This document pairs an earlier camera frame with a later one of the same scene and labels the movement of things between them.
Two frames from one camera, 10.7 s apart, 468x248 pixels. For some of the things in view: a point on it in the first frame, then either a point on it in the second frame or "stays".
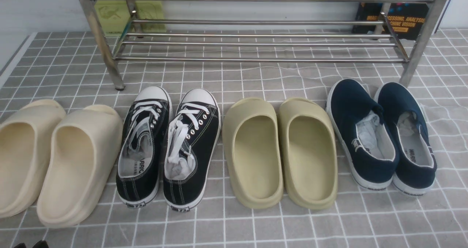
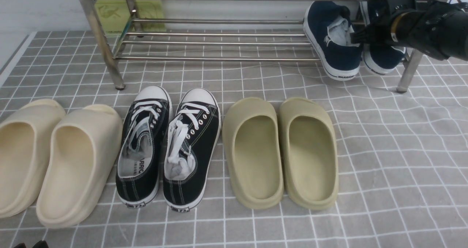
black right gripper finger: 41,244 stays
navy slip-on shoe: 364,136 → 328,26
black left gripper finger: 21,245 stays
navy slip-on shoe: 417,160 → 380,59
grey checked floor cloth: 80,68 stays
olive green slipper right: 308,152 stays
